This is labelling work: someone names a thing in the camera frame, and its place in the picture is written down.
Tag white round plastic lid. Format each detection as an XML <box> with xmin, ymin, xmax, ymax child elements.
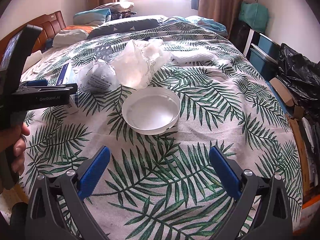
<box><xmin>121</xmin><ymin>87</ymin><xmax>181</xmax><ymax>135</ymax></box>

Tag person left hand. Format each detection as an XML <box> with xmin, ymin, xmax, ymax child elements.
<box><xmin>0</xmin><ymin>123</ymin><xmax>30</xmax><ymax>175</ymax></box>

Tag blue white medicine box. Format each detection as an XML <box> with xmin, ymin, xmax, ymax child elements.
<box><xmin>56</xmin><ymin>62</ymin><xmax>80</xmax><ymax>114</ymax></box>

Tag orange white pillow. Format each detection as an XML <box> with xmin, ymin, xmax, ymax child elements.
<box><xmin>53</xmin><ymin>25</ymin><xmax>95</xmax><ymax>48</ymax></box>

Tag wooden headboard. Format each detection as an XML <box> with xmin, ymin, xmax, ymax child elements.
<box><xmin>0</xmin><ymin>10</ymin><xmax>67</xmax><ymax>55</ymax></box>

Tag white printed plastic bag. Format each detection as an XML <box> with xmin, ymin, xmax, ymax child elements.
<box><xmin>76</xmin><ymin>59</ymin><xmax>119</xmax><ymax>94</ymax></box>

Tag silver blister pill pack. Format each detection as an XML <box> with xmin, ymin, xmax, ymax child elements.
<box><xmin>94</xmin><ymin>44</ymin><xmax>113</xmax><ymax>62</ymax></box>

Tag teal striped pillow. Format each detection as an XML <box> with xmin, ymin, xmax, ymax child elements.
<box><xmin>73</xmin><ymin>8</ymin><xmax>112</xmax><ymax>26</ymax></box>

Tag clear crumpled plastic bag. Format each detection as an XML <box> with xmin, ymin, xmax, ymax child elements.
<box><xmin>111</xmin><ymin>38</ymin><xmax>171</xmax><ymax>89</ymax></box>

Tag dark triangle pattern pillow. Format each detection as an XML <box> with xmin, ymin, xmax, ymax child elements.
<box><xmin>87</xmin><ymin>15</ymin><xmax>168</xmax><ymax>40</ymax></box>

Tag palm leaf bed cover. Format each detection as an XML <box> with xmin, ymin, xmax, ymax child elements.
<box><xmin>0</xmin><ymin>22</ymin><xmax>304</xmax><ymax>240</ymax></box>

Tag brown cardboard piece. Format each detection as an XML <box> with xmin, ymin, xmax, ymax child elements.
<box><xmin>270</xmin><ymin>77</ymin><xmax>298</xmax><ymax>107</ymax></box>

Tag black garbage bag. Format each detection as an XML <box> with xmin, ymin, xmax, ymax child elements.
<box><xmin>276</xmin><ymin>43</ymin><xmax>319</xmax><ymax>122</ymax></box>

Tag blue storage drawers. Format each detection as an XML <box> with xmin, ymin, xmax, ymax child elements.
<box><xmin>244</xmin><ymin>29</ymin><xmax>280</xmax><ymax>81</ymax></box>

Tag light blue blanket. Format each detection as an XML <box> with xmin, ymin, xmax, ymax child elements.
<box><xmin>161</xmin><ymin>15</ymin><xmax>228</xmax><ymax>37</ymax></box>

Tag brown right curtain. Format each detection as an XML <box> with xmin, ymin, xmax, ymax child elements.
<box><xmin>198</xmin><ymin>0</ymin><xmax>242</xmax><ymax>34</ymax></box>

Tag teal shopping bag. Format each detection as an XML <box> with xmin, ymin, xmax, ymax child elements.
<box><xmin>238</xmin><ymin>2</ymin><xmax>269</xmax><ymax>33</ymax></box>

